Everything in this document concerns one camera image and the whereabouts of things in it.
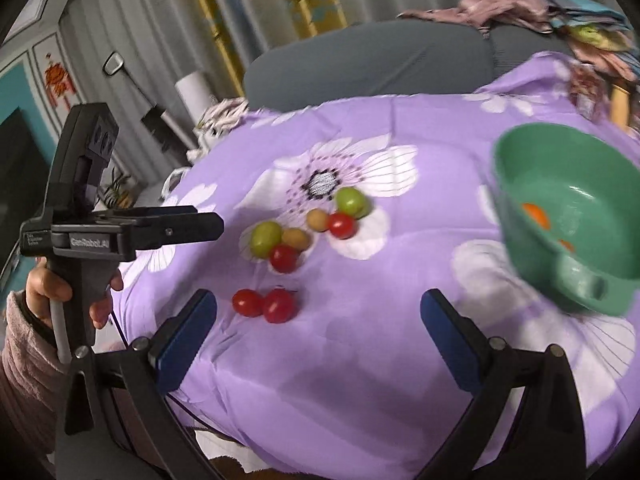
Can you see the small potted plant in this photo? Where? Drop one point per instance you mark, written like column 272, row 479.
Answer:
column 117, row 187

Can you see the grey curtain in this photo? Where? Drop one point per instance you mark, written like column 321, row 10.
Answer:
column 150, row 10

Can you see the wooden post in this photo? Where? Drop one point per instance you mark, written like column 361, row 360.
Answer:
column 620, row 105

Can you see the pink clothes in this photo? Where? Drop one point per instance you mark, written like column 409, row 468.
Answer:
column 500, row 0

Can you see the grey sofa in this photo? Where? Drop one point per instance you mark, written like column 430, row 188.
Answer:
column 380, row 60

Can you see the white paper roll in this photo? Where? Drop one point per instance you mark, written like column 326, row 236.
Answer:
column 192, row 92

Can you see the red cherry tomato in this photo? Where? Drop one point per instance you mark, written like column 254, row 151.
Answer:
column 284, row 258
column 342, row 225
column 279, row 305
column 247, row 302

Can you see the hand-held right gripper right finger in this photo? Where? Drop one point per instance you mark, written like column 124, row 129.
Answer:
column 450, row 340

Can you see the white patterned cloth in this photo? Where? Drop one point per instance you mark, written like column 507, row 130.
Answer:
column 220, row 117

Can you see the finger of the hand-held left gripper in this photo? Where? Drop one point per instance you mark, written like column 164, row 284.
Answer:
column 190, row 230
column 160, row 211

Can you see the person's left hand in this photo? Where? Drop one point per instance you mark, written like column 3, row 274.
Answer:
column 42, row 285

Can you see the small orange fruit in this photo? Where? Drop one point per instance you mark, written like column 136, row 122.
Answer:
column 566, row 246
column 537, row 215

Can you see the green plastic bowl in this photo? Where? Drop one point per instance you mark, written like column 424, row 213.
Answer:
column 570, row 185

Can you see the purple floral cloth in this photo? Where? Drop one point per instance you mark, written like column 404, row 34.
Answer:
column 380, row 360

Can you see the black screen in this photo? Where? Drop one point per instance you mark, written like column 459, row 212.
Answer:
column 15, row 160

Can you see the orange paper decoration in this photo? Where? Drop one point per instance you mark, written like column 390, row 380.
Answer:
column 57, row 82

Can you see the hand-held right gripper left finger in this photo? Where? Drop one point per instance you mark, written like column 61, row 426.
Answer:
column 187, row 340

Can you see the person's left forearm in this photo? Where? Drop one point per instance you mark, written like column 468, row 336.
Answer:
column 25, row 370

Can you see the green tomato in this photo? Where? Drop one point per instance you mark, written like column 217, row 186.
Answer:
column 350, row 201
column 265, row 238

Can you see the white plastic bag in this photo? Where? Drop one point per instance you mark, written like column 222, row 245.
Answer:
column 172, row 172

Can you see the colourful cloth pile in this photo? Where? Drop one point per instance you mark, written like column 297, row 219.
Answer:
column 600, row 35

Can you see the black desk lamp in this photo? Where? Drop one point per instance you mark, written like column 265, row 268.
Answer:
column 114, row 62

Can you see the red patterned jar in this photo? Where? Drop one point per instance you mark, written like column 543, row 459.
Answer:
column 582, row 87

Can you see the small brown fruit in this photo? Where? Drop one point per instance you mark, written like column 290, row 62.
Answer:
column 317, row 220
column 295, row 238

